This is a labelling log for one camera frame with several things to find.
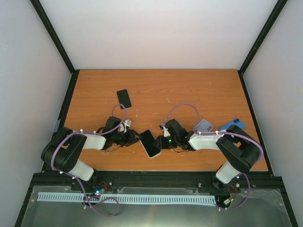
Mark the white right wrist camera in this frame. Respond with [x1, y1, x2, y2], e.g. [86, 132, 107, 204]
[160, 125, 170, 137]

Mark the small green led circuit board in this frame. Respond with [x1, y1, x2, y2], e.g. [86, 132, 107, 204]
[93, 182, 107, 196]

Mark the teal green phone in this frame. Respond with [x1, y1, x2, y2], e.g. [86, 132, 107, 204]
[140, 130, 161, 158]

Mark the light blue slotted cable duct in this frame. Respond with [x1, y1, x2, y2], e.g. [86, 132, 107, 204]
[36, 192, 216, 206]

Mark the blue phone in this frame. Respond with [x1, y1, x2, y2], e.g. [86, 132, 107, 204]
[218, 118, 246, 131]

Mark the black phone face up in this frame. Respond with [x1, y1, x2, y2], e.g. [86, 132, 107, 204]
[116, 89, 132, 109]

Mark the lavender phone case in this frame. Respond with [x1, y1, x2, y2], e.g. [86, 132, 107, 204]
[194, 119, 214, 133]

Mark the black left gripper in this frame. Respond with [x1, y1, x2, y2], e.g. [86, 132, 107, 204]
[112, 129, 143, 147]

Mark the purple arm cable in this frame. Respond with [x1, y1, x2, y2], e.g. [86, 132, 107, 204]
[51, 103, 126, 217]
[160, 103, 265, 211]

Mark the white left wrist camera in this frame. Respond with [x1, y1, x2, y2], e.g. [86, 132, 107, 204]
[118, 119, 132, 133]

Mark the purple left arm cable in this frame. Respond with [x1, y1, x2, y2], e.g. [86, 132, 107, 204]
[51, 103, 126, 217]

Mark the black aluminium frame rail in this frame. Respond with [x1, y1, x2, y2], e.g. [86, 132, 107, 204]
[30, 170, 282, 197]

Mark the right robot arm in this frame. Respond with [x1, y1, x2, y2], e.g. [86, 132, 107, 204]
[153, 119, 264, 184]

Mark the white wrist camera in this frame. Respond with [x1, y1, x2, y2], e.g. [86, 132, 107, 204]
[118, 119, 132, 133]
[160, 125, 170, 137]

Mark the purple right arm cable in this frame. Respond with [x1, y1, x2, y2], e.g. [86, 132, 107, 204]
[160, 103, 265, 211]

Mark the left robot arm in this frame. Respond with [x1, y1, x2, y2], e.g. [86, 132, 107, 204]
[41, 116, 142, 191]

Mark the clear magsafe phone case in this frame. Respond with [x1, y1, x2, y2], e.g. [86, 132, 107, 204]
[100, 148, 114, 155]

